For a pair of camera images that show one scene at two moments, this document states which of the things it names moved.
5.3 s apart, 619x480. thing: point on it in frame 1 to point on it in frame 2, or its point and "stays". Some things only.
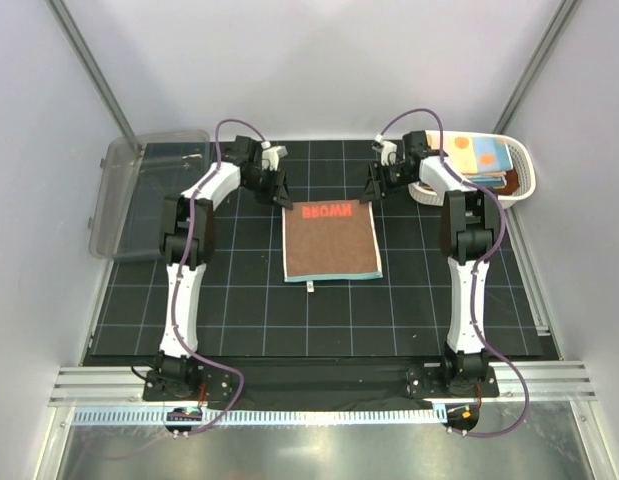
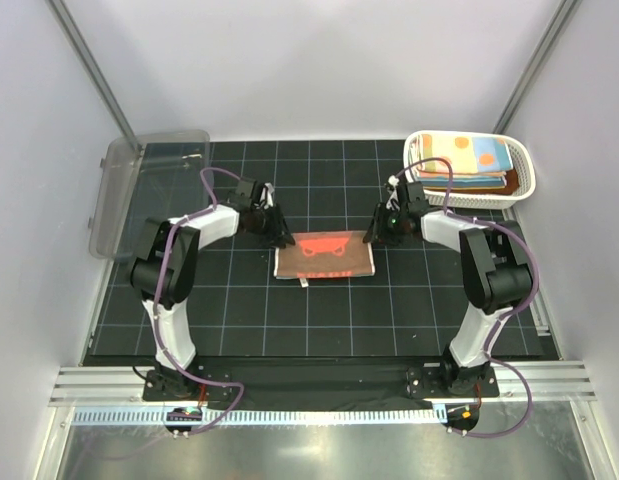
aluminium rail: (549, 381) stays
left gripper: (277, 193) to (278, 227)
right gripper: (375, 189) to (377, 228)
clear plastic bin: (136, 173) stays
